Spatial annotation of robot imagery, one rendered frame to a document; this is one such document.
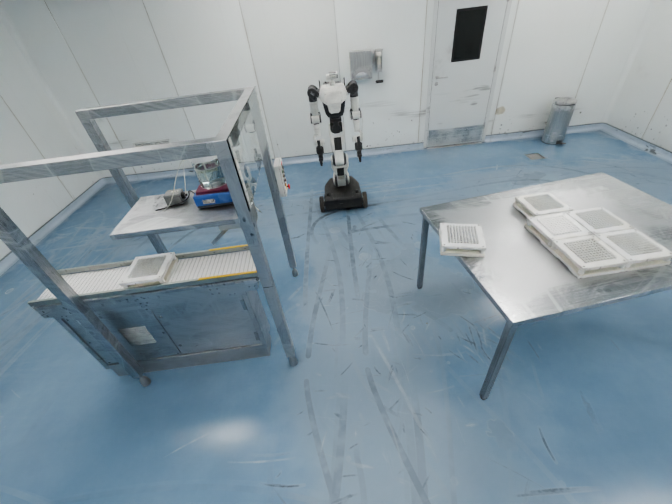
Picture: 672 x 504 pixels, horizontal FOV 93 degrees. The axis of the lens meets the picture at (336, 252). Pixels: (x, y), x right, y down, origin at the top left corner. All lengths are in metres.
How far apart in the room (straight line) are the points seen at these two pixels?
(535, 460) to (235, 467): 1.69
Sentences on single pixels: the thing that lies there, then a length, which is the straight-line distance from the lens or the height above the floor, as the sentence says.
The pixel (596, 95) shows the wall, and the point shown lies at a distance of 6.66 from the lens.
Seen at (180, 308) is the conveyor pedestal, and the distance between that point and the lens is 2.27.
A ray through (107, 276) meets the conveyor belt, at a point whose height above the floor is 0.87.
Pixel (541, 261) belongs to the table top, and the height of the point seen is 0.81.
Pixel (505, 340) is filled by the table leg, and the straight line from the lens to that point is 1.88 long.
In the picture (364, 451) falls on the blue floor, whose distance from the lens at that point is 2.20.
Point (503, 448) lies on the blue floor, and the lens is 2.32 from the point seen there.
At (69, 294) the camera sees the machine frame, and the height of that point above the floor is 0.96.
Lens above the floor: 2.08
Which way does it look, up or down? 39 degrees down
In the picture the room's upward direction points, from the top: 7 degrees counter-clockwise
